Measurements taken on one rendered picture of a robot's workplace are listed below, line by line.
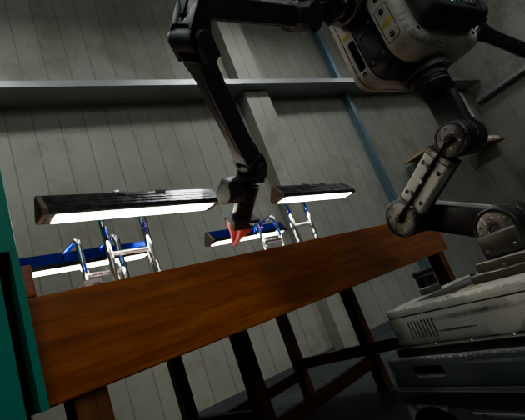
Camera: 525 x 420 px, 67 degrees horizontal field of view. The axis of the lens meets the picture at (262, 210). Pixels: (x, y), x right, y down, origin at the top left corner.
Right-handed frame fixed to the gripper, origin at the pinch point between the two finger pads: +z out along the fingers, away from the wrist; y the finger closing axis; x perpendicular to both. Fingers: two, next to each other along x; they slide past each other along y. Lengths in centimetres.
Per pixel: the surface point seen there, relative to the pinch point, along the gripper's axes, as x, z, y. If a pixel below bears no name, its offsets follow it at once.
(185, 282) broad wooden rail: 14.9, -2.8, 28.0
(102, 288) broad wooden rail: 13.1, -4.8, 46.5
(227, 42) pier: -307, -52, -226
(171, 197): -31.1, -1.4, 3.8
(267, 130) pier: -217, 21, -232
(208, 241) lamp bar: -68, 45, -51
